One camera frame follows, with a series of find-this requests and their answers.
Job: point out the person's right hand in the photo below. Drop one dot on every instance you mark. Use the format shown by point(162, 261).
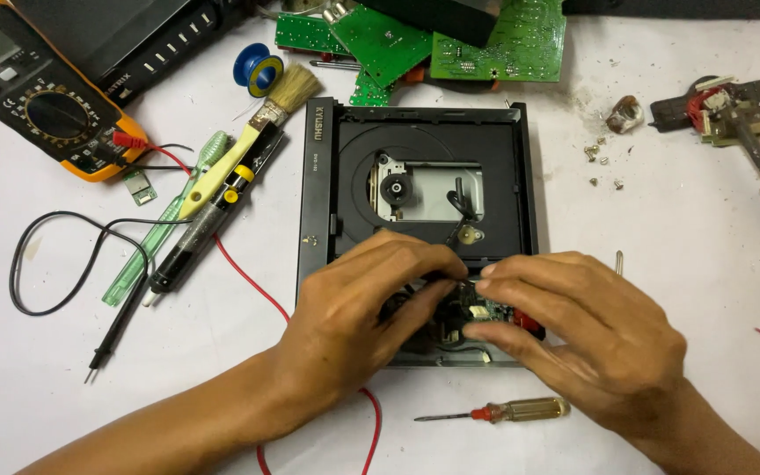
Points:
point(604, 336)

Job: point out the black multimeter test lead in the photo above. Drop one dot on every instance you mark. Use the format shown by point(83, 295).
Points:
point(20, 244)

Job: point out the orange black multimeter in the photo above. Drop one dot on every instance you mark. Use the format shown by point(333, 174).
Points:
point(37, 86)

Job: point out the black silver desoldering pump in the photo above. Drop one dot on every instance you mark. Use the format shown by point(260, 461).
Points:
point(208, 224)

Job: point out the silver disc pickup mechanism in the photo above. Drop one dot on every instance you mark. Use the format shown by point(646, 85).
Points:
point(433, 191)

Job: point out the tiny green connector board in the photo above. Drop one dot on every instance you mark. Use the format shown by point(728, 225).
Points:
point(139, 187)

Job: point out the large green circuit board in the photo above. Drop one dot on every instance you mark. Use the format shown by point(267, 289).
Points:
point(518, 53)

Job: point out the thin metal screwdriver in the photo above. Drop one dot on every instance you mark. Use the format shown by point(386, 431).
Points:
point(334, 64)

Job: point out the small metal pin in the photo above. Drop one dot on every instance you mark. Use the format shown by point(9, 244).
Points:
point(619, 260)

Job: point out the black electronic device box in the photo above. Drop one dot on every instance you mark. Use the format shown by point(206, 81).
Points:
point(129, 39)

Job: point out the red electronic component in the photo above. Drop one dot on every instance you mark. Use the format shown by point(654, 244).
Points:
point(526, 323)

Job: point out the green circuit board fragment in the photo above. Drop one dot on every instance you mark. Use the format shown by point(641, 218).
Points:
point(370, 92)

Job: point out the black disc player chassis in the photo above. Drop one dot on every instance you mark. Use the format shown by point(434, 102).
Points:
point(317, 198)

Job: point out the person's left hand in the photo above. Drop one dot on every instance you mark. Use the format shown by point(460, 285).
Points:
point(347, 310)

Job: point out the blue solder spool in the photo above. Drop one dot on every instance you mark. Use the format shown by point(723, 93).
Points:
point(258, 69)

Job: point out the red multimeter test lead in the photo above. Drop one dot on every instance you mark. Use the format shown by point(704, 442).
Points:
point(248, 280)

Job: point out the small green circuit board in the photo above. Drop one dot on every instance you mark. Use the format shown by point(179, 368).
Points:
point(480, 308)

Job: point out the brown rosin lump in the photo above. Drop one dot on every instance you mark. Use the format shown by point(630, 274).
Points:
point(624, 115)

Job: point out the square green circuit board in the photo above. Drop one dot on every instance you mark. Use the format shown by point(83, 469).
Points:
point(380, 46)

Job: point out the long narrow green circuit board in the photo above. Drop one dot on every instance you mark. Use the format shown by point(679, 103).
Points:
point(304, 33)

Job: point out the scattered small screws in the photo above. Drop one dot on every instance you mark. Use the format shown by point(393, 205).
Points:
point(591, 153)

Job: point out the clear green toothbrush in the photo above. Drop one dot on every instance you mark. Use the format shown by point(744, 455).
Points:
point(149, 244)

